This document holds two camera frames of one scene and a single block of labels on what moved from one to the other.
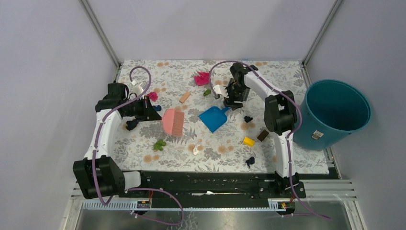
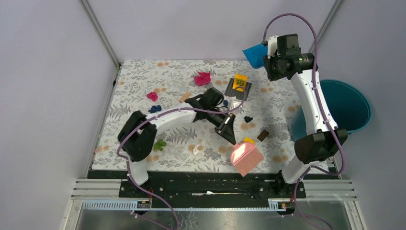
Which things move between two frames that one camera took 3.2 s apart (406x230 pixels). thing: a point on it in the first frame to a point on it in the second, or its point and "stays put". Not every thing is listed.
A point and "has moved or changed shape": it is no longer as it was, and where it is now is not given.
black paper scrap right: [247, 119] stays put
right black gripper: [229, 102] to [272, 76]
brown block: [263, 135] stays put
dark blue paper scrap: [158, 108] stays put
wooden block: [185, 97] stays put
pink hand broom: [173, 121] to [246, 157]
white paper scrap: [196, 150] stays put
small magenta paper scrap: [152, 96] stays put
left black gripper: [147, 113] to [226, 128]
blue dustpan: [214, 118] has moved or changed shape
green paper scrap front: [159, 145] stays put
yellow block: [249, 142] stays put
